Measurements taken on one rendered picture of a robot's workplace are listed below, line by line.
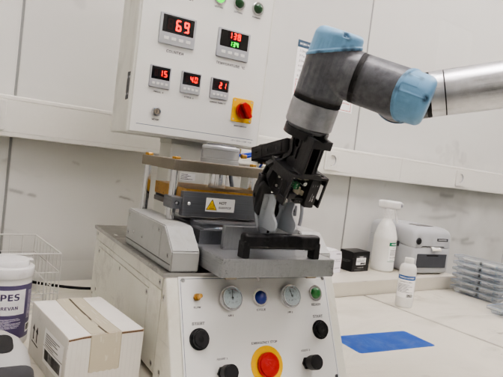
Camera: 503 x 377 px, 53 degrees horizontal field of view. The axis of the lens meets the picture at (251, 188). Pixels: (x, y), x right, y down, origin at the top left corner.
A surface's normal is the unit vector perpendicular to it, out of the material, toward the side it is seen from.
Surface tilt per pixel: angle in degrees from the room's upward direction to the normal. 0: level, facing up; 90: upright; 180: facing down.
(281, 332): 65
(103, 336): 88
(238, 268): 90
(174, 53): 90
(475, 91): 113
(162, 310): 90
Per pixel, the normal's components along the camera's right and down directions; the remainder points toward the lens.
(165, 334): -0.86, -0.07
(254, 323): 0.50, -0.32
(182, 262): 0.50, 0.11
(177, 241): 0.42, -0.68
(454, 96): -0.29, 0.40
